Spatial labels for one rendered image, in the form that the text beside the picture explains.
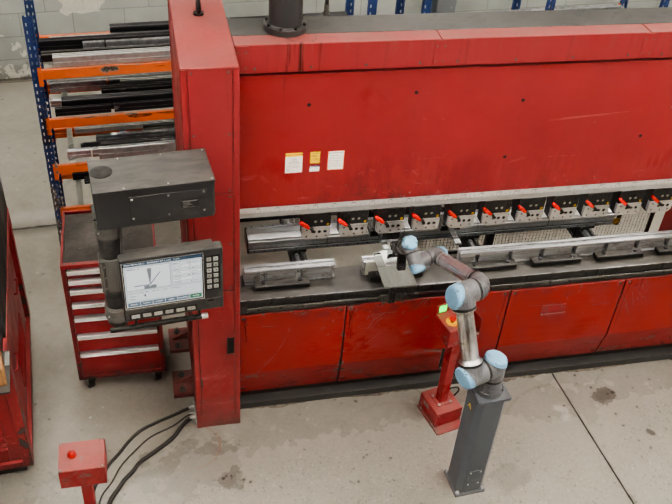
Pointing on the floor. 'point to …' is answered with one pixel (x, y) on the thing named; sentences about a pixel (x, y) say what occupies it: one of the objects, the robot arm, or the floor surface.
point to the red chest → (74, 246)
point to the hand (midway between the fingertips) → (393, 258)
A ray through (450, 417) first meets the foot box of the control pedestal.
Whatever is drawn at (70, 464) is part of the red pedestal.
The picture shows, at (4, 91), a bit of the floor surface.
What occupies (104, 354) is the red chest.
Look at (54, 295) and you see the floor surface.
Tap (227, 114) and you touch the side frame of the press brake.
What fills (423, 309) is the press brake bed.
